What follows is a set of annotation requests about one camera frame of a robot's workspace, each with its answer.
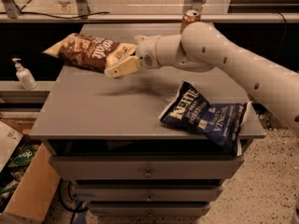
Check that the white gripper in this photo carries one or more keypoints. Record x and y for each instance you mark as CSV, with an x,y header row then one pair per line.
x,y
146,52

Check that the brown chip bag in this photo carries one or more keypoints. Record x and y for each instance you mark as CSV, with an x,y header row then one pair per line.
x,y
90,52

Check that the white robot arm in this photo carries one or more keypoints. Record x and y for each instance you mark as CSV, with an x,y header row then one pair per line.
x,y
201,47

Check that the orange soda can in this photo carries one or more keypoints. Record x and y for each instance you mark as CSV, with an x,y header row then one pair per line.
x,y
189,17

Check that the blue Kettle chip bag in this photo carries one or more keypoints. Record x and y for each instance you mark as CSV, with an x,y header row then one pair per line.
x,y
220,123

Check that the grey drawer cabinet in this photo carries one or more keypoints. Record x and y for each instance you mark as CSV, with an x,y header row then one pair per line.
x,y
104,135

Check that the white pump dispenser bottle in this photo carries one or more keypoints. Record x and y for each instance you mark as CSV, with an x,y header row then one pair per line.
x,y
24,76

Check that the green snack package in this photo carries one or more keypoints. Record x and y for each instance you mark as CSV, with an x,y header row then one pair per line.
x,y
24,157

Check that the cardboard box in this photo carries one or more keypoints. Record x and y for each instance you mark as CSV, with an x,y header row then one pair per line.
x,y
27,191

